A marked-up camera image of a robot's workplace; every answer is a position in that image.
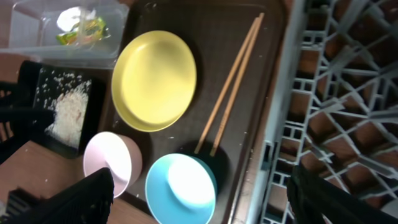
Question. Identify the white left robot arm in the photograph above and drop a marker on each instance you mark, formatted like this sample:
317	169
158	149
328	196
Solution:
25	121

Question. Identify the grey dishwasher rack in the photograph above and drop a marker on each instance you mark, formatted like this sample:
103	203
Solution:
334	106

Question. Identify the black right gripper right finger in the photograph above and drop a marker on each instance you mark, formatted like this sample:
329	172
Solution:
314	199

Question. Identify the blue bowl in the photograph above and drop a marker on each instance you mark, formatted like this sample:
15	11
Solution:
181	189

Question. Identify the clear plastic bin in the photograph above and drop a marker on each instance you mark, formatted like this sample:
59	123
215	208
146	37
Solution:
29	27

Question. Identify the pink bowl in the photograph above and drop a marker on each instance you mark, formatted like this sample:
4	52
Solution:
117	152

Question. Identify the white tissue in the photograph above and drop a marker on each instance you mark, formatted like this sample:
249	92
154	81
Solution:
72	16

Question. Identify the dark brown tray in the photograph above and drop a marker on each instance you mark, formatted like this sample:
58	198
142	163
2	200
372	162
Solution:
215	31

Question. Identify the wooden chopstick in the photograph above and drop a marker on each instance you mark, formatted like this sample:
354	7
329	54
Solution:
237	83
234	69

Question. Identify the black bin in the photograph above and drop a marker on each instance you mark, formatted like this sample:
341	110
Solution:
32	74

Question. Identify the spilled rice pile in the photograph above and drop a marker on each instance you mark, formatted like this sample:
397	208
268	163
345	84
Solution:
66	94

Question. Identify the yellow plate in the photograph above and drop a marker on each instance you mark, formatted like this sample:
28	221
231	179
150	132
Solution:
154	81

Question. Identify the green snack wrapper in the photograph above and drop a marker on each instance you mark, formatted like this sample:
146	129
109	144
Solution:
86	32

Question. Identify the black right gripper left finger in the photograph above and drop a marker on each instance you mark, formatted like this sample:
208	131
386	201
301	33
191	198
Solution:
88	201

